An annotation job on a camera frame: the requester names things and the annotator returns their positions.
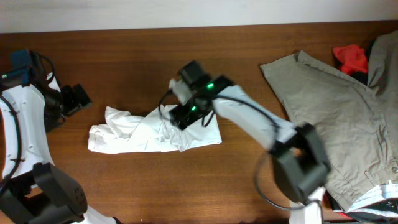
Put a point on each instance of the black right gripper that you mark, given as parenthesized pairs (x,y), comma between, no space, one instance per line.
(185,117)

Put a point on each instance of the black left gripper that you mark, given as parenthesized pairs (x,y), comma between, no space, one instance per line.
(73,99)

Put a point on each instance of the white t-shirt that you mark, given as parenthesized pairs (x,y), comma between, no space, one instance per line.
(124,133)

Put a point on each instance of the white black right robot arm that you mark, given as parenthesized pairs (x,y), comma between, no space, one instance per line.
(299,160)

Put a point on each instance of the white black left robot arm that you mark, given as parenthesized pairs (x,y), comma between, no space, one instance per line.
(33,189)

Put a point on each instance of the khaki grey shorts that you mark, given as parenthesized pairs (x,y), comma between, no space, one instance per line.
(356,121)

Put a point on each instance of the red cloth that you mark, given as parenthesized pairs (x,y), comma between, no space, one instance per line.
(352,59)

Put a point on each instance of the dark navy cloth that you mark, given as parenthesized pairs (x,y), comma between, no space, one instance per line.
(361,76)

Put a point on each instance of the grey striped garment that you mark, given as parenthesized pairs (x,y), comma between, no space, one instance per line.
(378,205)

